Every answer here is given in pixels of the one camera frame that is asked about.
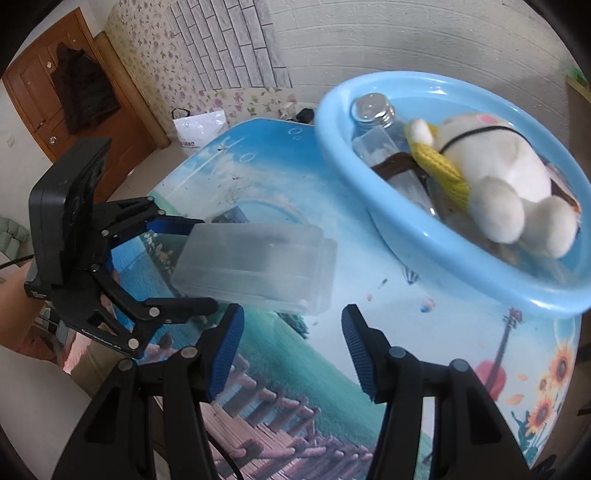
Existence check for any green cushion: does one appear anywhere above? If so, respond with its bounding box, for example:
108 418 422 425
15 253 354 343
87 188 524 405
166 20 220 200
0 217 28 264

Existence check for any white plastic bag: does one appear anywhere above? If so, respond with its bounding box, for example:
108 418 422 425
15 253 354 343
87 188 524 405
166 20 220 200
172 108 228 151

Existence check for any wooden door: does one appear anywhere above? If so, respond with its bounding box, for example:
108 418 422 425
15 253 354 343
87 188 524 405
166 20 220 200
2 9 169 162

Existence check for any clear bag of sticks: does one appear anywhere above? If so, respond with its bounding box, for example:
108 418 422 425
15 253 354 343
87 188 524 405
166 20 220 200
353 127 402 162

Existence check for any blue plastic basin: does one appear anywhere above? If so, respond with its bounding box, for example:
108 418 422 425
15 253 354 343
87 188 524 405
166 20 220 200
314 71 591 318

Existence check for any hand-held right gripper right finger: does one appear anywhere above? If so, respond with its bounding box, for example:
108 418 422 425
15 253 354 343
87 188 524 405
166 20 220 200
341 305 529 480

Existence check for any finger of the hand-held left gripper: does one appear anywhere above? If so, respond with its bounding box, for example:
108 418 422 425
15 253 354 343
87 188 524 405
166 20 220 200
90 263 219 326
95 196 204 252

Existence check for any white plush toy yellow mesh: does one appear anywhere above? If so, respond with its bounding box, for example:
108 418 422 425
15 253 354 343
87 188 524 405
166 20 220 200
404 112 580 259

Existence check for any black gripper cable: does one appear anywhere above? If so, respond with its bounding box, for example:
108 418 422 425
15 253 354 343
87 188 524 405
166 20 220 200
215 440 245 480

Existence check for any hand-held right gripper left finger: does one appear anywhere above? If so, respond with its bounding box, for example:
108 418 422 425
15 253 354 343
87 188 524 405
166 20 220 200
51 304 245 480

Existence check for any person's left forearm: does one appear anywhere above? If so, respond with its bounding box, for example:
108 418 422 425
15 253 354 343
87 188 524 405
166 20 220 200
0 272 63 365

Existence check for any frosted clear plastic box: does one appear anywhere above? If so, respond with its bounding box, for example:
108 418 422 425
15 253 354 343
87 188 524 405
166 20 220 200
171 223 339 316

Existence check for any dark hanging garment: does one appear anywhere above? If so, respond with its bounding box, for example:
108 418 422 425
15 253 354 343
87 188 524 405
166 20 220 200
50 44 122 134

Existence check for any clear bottle silver cap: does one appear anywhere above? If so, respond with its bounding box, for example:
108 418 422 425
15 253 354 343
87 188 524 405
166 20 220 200
349 92 444 220

